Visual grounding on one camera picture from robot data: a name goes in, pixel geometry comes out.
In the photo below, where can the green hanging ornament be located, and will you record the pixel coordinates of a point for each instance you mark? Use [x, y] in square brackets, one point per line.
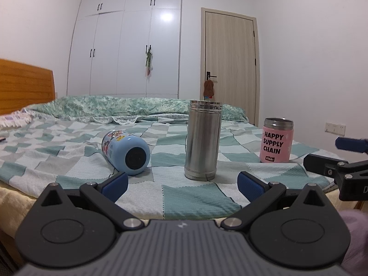
[148, 62]

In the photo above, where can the patterned pillow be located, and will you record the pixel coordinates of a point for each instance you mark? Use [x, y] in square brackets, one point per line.
[15, 119]

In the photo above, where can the wooden door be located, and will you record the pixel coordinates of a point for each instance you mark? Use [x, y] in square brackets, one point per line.
[230, 58]

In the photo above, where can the tall stainless steel cup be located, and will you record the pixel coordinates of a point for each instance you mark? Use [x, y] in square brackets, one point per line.
[202, 146]

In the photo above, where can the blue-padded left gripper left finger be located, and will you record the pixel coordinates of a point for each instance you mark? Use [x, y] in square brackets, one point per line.
[101, 198]

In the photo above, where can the green checkered blanket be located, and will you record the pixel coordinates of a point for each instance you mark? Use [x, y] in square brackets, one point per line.
[69, 153]

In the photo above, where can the pink Happy Supply Chain cup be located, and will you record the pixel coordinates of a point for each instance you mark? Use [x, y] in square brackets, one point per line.
[276, 140]

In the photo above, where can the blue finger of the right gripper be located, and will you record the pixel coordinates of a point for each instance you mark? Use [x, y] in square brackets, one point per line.
[351, 144]

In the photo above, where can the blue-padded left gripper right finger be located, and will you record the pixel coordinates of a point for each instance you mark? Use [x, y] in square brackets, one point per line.
[262, 197]

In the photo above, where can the white wardrobe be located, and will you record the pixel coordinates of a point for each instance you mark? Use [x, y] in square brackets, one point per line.
[107, 55]

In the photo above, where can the brown hanging ornament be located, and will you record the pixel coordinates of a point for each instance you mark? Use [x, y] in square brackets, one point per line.
[208, 89]

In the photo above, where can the wooden headboard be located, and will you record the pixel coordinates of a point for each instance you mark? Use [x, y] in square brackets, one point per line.
[22, 85]

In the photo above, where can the light blue cartoon cup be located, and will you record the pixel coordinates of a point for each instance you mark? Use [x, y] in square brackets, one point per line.
[126, 152]

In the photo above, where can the wall power socket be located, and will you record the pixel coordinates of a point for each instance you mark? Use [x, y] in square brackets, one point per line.
[336, 129]

